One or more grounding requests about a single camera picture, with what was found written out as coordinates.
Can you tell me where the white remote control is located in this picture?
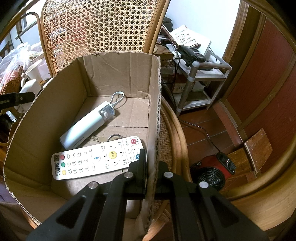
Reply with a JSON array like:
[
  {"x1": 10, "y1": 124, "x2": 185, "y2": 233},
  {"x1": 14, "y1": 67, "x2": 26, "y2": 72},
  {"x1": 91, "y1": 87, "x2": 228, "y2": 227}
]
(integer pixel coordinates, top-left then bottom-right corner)
[{"x1": 51, "y1": 136, "x2": 144, "y2": 180}]

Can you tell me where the white cylindrical flashlight with loop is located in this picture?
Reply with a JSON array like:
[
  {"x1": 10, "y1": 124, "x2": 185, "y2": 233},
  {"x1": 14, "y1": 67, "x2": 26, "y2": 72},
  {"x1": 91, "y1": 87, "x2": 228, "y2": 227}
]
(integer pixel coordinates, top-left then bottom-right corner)
[{"x1": 60, "y1": 91, "x2": 125, "y2": 150}]

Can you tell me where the brown cardboard box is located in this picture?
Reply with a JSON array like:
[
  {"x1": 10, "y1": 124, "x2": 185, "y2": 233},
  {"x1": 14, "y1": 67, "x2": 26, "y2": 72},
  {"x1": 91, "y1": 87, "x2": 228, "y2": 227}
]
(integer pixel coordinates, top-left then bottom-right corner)
[{"x1": 4, "y1": 52, "x2": 161, "y2": 240}]

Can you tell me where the bunch of keys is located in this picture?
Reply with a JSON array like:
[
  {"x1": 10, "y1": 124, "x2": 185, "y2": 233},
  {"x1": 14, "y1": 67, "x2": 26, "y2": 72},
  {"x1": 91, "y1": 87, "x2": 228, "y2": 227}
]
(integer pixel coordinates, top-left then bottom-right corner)
[{"x1": 88, "y1": 134, "x2": 123, "y2": 143}]

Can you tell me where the cream ceramic mug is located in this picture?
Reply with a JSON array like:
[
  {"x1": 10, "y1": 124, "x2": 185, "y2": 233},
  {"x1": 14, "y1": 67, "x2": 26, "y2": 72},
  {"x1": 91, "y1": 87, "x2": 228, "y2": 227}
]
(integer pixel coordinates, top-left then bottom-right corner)
[{"x1": 18, "y1": 79, "x2": 42, "y2": 113}]

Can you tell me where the red electric fan heater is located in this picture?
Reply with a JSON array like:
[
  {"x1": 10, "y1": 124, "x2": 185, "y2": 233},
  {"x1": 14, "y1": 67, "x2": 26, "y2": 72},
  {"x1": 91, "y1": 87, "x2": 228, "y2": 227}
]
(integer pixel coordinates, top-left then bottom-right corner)
[{"x1": 190, "y1": 152, "x2": 236, "y2": 191}]

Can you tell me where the clear plastic bag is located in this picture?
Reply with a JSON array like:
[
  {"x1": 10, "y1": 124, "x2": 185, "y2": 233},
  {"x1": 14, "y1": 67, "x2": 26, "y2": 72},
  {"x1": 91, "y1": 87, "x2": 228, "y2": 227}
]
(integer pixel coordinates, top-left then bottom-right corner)
[{"x1": 1, "y1": 42, "x2": 32, "y2": 89}]

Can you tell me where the rattan cane chair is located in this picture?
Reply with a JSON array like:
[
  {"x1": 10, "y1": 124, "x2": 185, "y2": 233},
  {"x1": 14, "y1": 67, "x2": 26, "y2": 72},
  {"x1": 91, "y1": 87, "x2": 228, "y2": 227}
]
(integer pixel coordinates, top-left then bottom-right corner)
[{"x1": 0, "y1": 0, "x2": 296, "y2": 241}]

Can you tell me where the metal side shelf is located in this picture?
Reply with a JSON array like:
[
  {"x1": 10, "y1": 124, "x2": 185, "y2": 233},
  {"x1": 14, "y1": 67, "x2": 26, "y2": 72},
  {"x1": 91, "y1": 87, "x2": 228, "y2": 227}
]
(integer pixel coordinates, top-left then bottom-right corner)
[{"x1": 158, "y1": 37, "x2": 232, "y2": 116}]

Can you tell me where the black desk telephone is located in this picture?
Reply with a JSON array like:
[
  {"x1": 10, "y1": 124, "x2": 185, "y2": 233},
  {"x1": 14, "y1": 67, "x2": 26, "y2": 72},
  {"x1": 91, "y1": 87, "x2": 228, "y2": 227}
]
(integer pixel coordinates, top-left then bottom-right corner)
[{"x1": 178, "y1": 45, "x2": 207, "y2": 67}]

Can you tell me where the white paper with writing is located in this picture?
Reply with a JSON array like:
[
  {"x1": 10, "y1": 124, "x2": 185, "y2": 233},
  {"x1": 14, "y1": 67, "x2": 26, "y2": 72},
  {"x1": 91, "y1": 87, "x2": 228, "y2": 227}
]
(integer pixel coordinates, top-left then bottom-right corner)
[{"x1": 171, "y1": 25, "x2": 200, "y2": 47}]

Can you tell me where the black power cable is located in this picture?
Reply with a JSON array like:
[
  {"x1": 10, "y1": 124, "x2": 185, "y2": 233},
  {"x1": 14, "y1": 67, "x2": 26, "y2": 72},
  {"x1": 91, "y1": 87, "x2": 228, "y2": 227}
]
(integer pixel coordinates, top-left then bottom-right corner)
[{"x1": 180, "y1": 119, "x2": 221, "y2": 153}]

